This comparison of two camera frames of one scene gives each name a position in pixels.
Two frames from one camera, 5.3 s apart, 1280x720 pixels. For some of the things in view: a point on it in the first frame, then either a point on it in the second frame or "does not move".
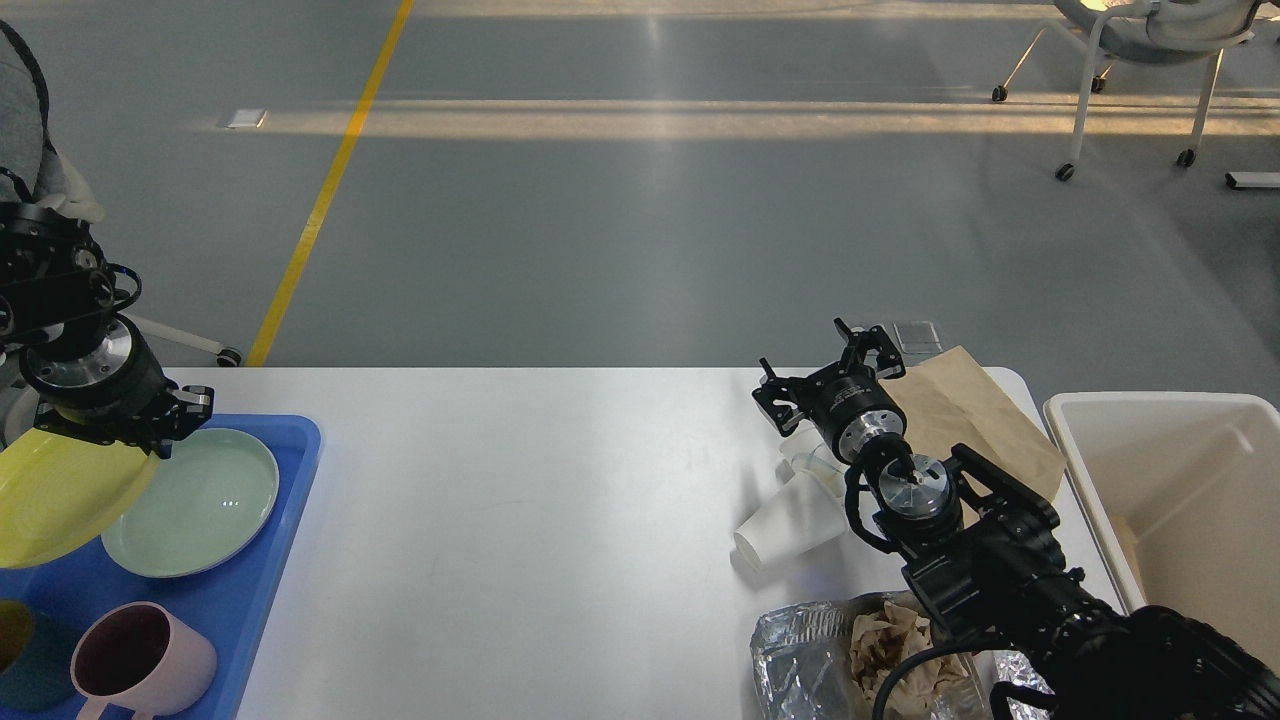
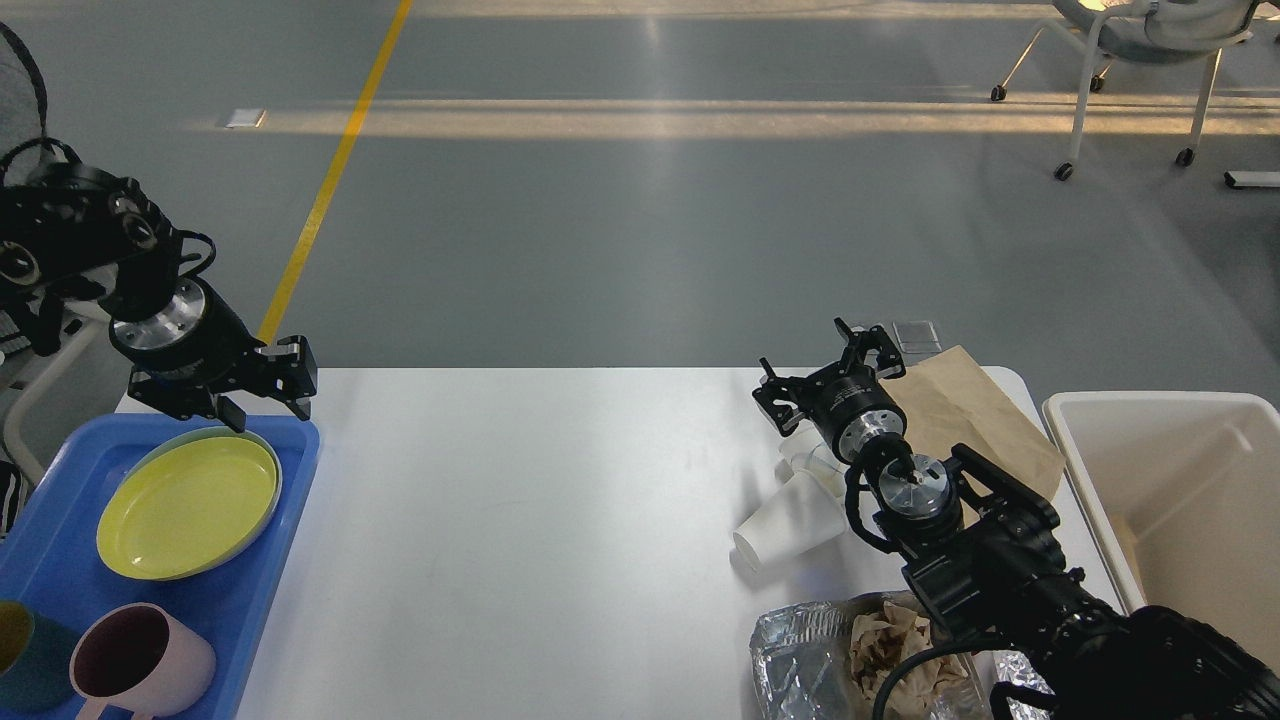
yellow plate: x=59 y=493 to x=183 y=504
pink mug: x=141 y=658 does not move
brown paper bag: x=950 y=401 does not move
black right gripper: x=848 y=403 does not move
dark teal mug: x=42 y=663 does not move
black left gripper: x=100 y=381 to x=194 y=348
